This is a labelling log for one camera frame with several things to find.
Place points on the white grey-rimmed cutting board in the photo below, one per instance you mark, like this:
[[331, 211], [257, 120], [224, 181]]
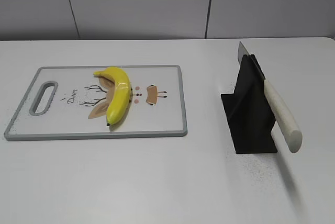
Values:
[[69, 102]]

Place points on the black knife stand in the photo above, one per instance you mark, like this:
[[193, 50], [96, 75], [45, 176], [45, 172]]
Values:
[[249, 116]]

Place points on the white-handled cleaver knife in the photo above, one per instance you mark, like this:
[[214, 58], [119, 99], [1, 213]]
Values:
[[284, 117]]

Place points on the yellow plastic banana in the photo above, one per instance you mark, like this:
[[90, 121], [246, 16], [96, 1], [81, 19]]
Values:
[[118, 105]]

